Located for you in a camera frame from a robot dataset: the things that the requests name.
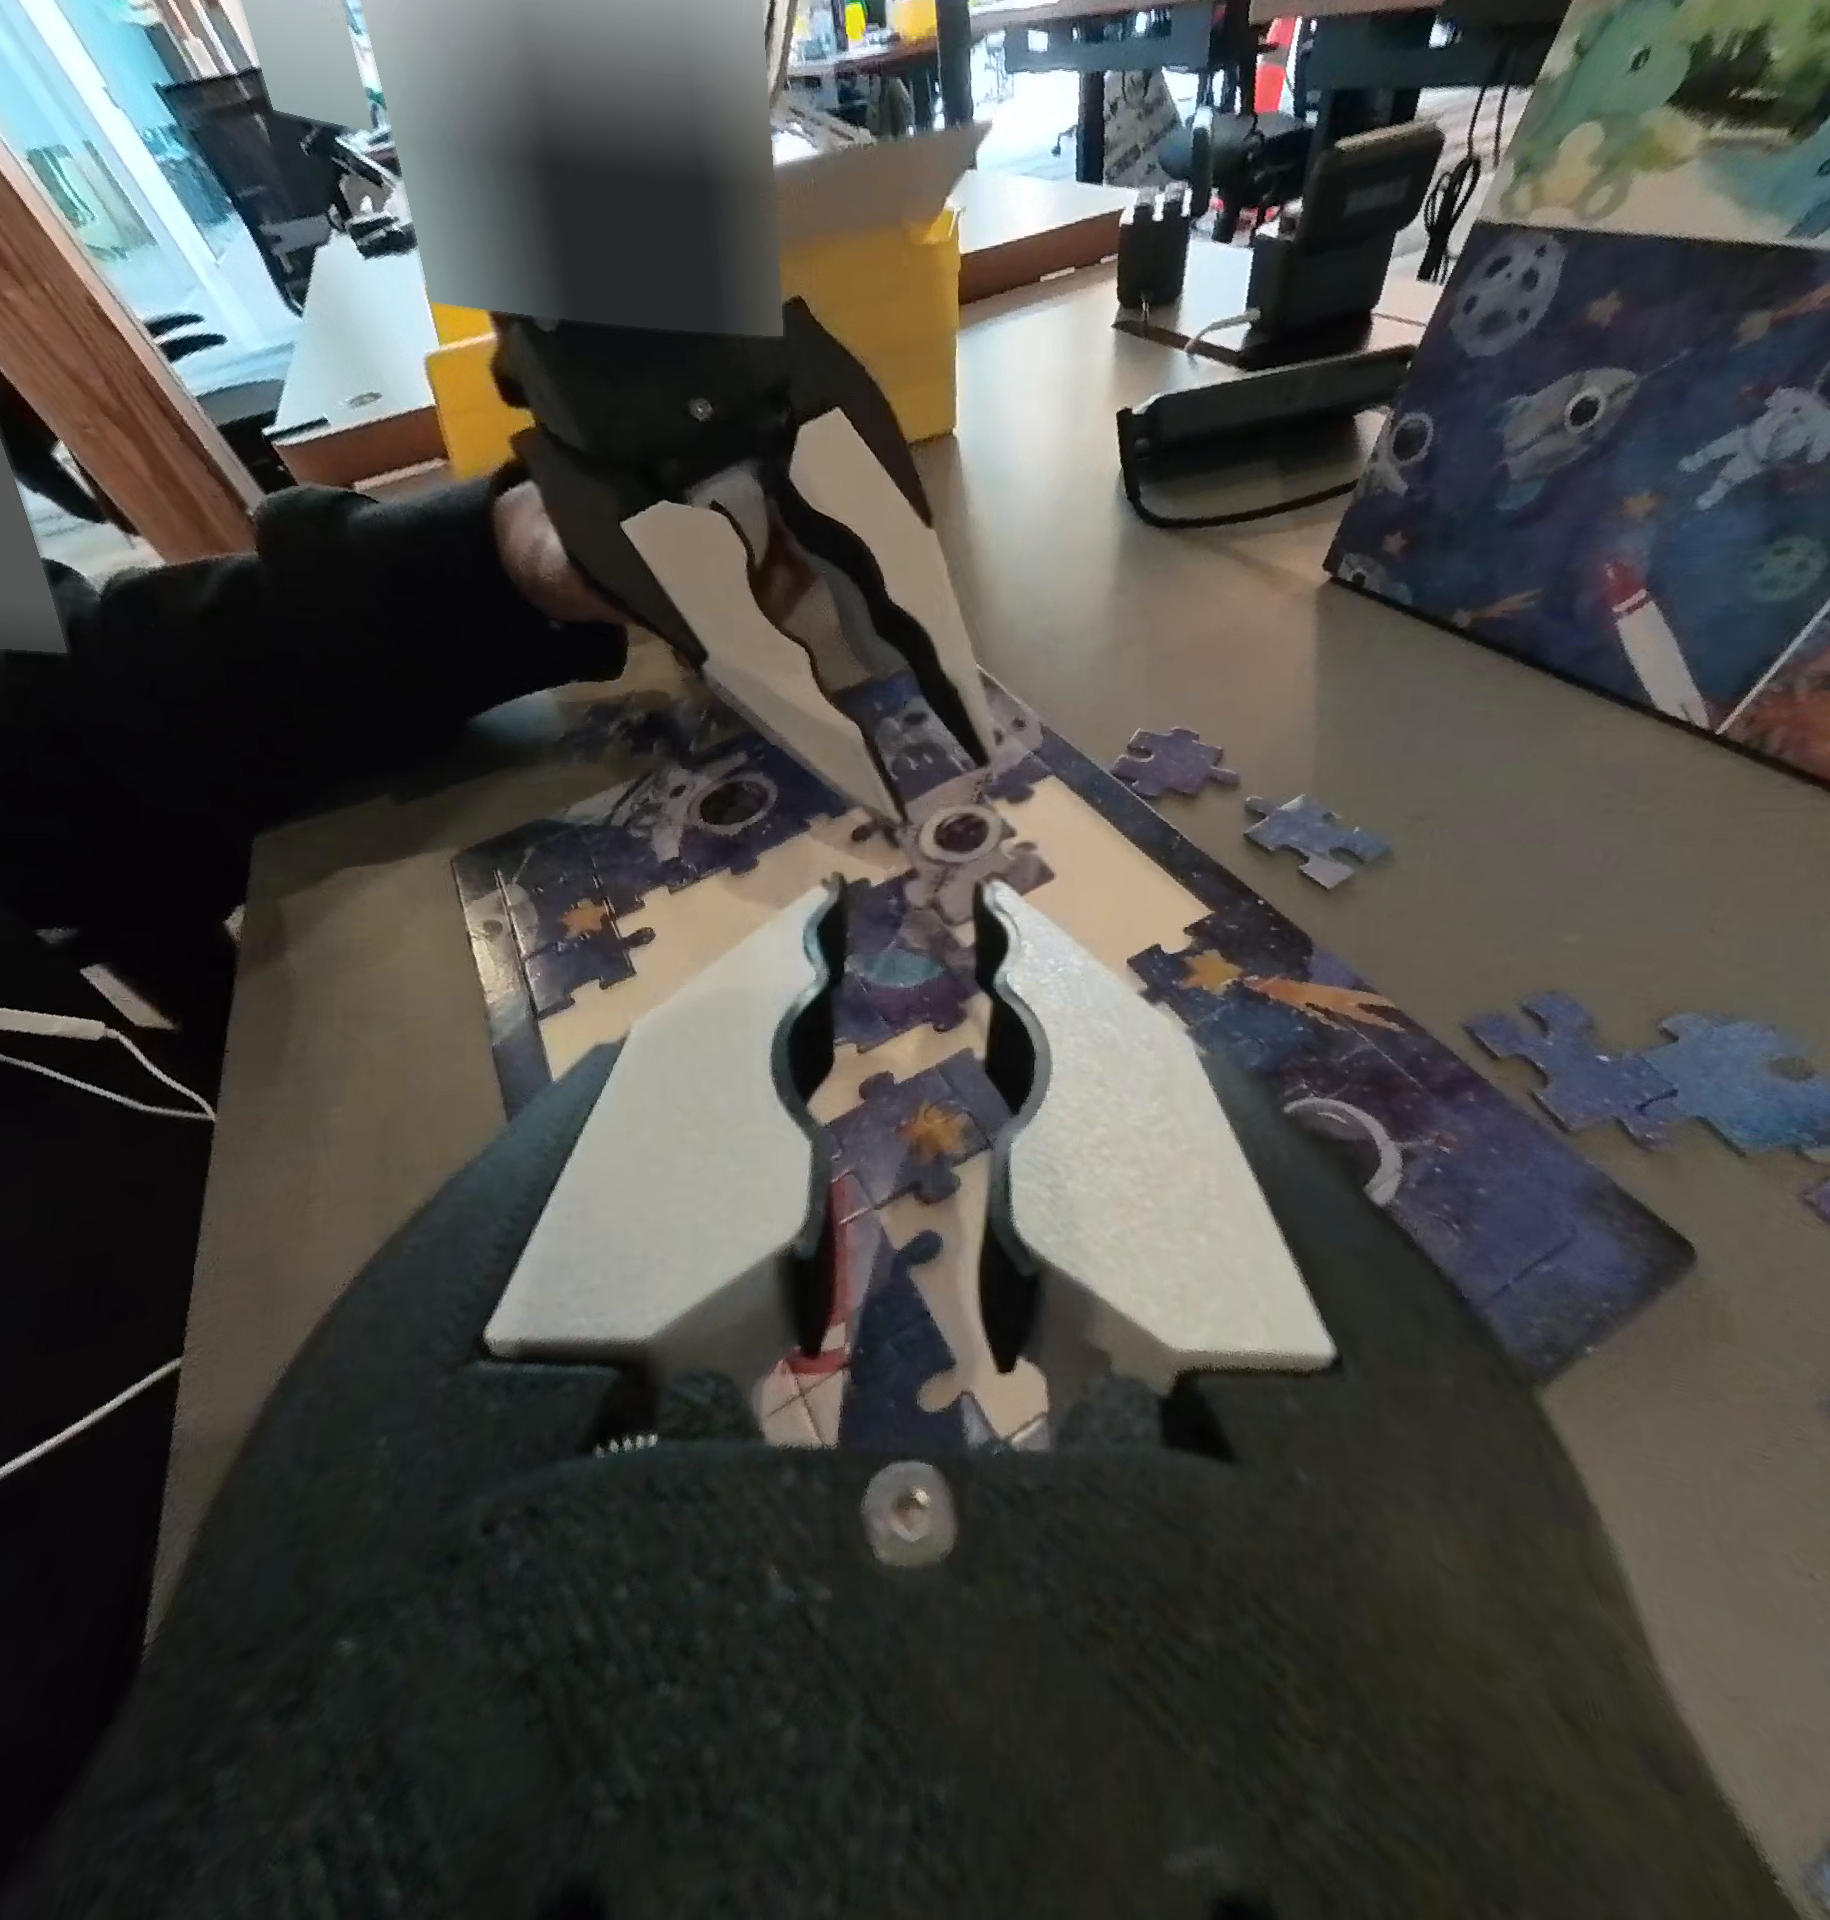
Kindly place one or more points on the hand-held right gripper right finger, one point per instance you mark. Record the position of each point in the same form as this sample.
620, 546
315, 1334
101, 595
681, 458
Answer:
1156, 1202

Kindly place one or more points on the space jigsaw puzzle tray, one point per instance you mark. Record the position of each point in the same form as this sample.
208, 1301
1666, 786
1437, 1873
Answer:
1110, 863

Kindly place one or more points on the white table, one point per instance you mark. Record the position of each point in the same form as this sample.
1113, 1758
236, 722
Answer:
346, 362

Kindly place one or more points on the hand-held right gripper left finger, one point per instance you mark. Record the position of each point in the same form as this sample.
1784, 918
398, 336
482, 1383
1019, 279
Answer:
660, 1202

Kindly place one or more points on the joined satellite puzzle piece cluster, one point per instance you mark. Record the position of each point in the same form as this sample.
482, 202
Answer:
916, 977

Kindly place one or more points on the purple starry puzzle piece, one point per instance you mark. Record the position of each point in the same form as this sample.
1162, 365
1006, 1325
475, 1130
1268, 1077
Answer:
1178, 761

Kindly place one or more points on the small black device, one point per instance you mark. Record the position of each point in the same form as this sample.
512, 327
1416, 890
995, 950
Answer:
1151, 247

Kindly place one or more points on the blue and white puzzle piece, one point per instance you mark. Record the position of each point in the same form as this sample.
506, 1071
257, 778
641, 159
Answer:
1313, 837

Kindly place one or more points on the person's left hand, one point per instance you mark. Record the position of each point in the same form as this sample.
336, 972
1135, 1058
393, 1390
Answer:
540, 562

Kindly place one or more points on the yellow box with white flap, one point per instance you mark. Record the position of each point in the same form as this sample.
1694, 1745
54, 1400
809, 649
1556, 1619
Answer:
886, 332

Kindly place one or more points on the black office chair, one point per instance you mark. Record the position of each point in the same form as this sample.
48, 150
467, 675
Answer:
256, 150

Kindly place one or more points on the wooden pillar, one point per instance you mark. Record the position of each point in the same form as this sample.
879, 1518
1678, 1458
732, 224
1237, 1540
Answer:
90, 332

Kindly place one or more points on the illustrated puzzle box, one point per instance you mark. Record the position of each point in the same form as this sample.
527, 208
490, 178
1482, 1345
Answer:
1605, 452

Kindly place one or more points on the brown wooden desk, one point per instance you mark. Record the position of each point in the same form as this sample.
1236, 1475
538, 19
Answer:
1036, 225

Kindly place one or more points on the joined blue puzzle pieces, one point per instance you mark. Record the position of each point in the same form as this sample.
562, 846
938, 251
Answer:
1680, 1072

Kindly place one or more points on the pale porthole joined puzzle pieces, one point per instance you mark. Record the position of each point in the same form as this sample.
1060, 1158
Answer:
962, 837

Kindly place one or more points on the person's left forearm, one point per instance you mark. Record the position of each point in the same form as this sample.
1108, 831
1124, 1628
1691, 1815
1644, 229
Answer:
376, 647

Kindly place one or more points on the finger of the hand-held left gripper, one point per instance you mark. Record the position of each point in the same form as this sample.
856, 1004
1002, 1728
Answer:
900, 585
735, 630

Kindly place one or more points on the long black case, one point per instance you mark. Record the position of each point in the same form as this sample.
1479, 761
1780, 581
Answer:
1261, 412

